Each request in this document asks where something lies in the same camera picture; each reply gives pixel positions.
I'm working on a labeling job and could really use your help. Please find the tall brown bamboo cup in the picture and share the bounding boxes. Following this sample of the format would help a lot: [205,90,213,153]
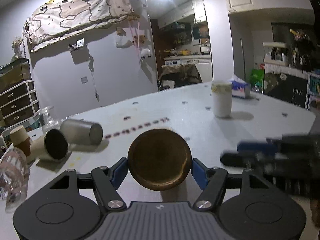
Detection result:
[127,128,192,191]

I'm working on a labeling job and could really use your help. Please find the silver metal cup lying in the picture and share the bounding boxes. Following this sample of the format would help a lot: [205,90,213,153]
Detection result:
[60,119,103,145]

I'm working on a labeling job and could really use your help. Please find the white floral paper cup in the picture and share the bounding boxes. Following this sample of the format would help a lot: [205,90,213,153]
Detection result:
[211,81,232,118]

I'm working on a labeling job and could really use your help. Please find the beige cup black inside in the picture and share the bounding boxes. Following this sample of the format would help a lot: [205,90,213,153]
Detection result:
[29,129,69,162]

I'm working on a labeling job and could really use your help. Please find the beige cup brown sleeve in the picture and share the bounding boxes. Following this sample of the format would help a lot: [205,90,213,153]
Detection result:
[10,125,32,157]

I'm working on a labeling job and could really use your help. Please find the blue tissue box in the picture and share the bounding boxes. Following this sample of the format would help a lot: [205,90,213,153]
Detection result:
[229,75,251,99]

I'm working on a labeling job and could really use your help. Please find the green shopping bag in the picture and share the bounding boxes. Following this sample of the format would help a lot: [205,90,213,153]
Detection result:
[250,69,264,93]

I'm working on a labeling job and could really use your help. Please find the black chalkboard sign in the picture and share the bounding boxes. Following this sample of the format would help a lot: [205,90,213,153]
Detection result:
[264,73,308,108]

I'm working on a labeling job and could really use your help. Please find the upside-down wine glass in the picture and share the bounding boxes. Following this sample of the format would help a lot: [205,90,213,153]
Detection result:
[40,106,62,134]

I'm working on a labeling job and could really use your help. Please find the chair with brown jacket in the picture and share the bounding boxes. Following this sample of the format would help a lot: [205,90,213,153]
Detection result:
[159,63,202,88]

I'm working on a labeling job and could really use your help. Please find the clear glass pink pattern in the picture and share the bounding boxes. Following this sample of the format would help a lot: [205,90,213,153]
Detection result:
[1,147,29,204]

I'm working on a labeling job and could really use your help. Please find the white washing machine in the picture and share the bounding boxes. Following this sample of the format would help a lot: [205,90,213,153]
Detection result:
[165,59,181,66]

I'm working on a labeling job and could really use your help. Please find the white black drawer unit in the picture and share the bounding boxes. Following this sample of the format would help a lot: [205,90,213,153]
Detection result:
[1,80,40,128]

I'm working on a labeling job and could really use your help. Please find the white sheep plush hanging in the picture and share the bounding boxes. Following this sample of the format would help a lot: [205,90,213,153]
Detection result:
[140,48,151,59]

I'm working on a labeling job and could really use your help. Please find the white plastic bag hanging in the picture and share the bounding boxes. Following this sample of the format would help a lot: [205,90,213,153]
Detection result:
[114,35,133,48]

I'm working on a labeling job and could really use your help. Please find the glass fish tank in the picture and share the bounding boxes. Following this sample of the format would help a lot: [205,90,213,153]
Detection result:
[0,58,31,93]

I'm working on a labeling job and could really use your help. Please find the white upper kitchen cabinets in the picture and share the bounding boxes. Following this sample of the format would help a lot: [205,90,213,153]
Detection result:
[158,0,207,29]

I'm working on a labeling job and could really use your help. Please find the dried flower vase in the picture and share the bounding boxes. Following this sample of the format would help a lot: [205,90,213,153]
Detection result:
[11,36,23,59]

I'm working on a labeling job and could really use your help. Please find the cartoon patterned blanket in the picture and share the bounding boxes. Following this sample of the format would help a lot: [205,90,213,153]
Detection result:
[24,0,134,53]

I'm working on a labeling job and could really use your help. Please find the grey wall switch plate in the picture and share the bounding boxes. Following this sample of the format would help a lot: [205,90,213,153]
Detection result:
[81,76,88,84]

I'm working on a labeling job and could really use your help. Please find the wall shelf small holder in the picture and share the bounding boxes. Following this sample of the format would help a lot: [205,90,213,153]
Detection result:
[68,38,84,53]

